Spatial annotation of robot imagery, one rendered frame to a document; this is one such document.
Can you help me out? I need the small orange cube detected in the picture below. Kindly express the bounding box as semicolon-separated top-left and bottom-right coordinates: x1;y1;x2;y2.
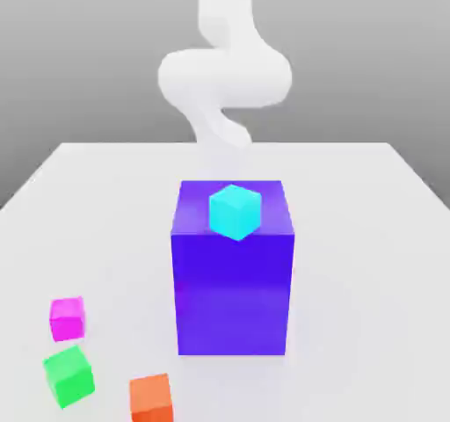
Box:
128;373;175;422

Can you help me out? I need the small magenta cube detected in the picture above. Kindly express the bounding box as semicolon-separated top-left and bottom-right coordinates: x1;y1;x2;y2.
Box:
48;295;86;343

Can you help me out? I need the small green cube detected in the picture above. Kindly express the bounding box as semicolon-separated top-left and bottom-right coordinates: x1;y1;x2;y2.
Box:
42;345;97;411

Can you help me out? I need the small cyan cube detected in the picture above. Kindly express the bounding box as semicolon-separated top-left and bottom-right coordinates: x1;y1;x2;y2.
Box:
207;183;263;243

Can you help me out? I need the large purple box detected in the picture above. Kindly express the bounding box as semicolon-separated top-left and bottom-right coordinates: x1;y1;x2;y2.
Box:
170;179;295;357

